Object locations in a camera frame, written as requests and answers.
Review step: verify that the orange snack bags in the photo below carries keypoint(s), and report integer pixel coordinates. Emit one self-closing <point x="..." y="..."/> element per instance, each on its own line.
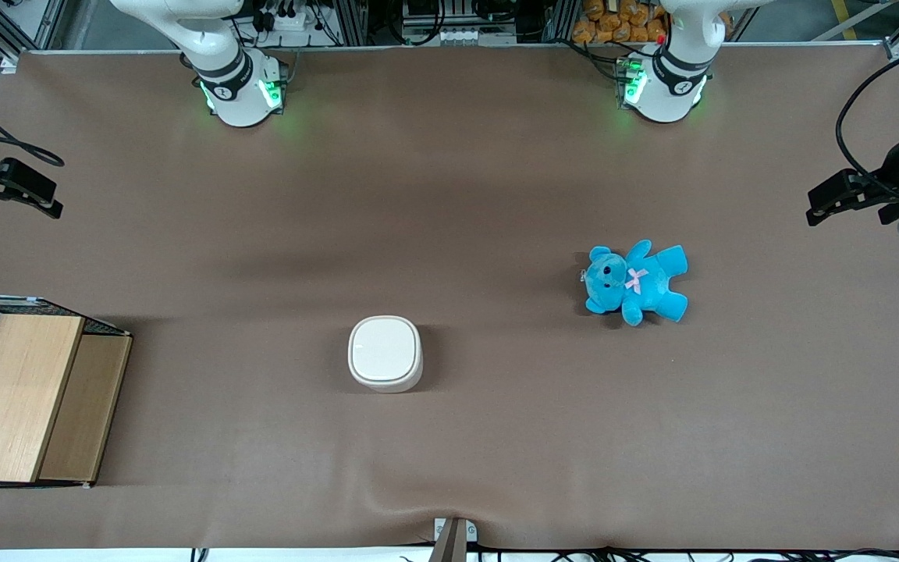
<point x="613" y="23"/>

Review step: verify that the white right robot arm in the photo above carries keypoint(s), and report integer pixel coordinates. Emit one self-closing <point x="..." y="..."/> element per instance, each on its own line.
<point x="239" y="94"/>

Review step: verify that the blue teddy bear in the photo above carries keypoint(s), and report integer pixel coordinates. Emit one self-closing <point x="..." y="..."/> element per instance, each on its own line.
<point x="641" y="282"/>

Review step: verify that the brown table cover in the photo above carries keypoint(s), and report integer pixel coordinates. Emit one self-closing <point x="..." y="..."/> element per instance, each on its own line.
<point x="496" y="437"/>

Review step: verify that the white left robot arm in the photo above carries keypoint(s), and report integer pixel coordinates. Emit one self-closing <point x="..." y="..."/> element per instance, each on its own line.
<point x="664" y="86"/>

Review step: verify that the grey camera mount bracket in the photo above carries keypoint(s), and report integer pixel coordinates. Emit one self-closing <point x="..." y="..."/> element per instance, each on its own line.
<point x="453" y="538"/>

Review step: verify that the white trash can body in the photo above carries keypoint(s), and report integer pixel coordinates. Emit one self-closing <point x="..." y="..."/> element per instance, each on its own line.
<point x="387" y="385"/>

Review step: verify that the white trash can lid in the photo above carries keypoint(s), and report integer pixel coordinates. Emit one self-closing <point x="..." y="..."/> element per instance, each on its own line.
<point x="383" y="349"/>

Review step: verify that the white power strip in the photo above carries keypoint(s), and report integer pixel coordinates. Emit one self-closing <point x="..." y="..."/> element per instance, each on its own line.
<point x="289" y="19"/>

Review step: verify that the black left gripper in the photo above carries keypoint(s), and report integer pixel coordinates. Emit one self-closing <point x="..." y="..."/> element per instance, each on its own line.
<point x="889" y="181"/>

